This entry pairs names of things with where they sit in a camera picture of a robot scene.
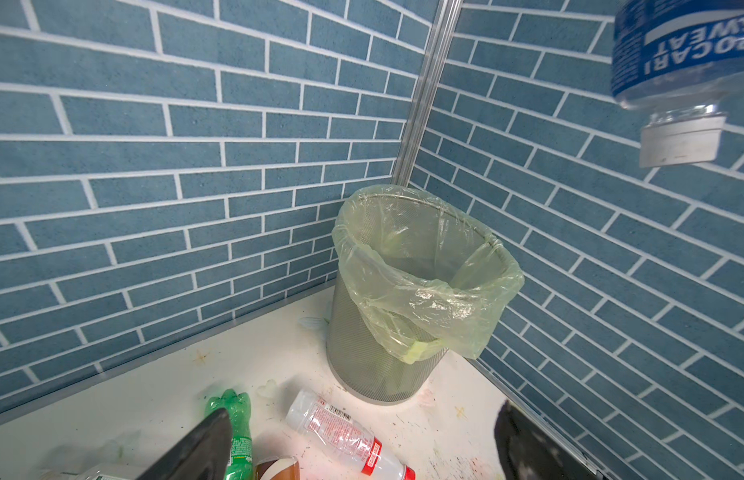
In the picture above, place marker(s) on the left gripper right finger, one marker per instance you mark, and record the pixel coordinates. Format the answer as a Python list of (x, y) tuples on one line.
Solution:
[(526, 452)]

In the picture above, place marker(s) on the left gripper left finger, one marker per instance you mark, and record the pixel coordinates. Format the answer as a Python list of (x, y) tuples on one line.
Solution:
[(203, 453)]

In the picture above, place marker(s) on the blue label Pocari bottle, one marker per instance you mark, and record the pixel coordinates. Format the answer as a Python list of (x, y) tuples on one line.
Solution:
[(677, 60)]

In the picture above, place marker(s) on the grey mesh waste bin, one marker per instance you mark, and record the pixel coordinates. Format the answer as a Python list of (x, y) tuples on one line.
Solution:
[(362, 365)]

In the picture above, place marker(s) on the green plastic bin liner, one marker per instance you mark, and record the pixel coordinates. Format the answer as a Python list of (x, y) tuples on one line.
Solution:
[(424, 275)]

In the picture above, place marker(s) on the green Sprite bottle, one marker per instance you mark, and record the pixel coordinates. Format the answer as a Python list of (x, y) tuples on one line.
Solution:
[(239, 408)]

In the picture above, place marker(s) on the brown coffee bottle upper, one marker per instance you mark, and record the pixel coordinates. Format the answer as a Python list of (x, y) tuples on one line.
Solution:
[(281, 468)]

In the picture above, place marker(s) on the clear square white-label bottle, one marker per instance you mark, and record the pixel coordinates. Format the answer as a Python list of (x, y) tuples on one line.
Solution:
[(98, 472)]

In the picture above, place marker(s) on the pink label red cap bottle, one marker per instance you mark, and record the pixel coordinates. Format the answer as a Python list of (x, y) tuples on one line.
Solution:
[(344, 439)]

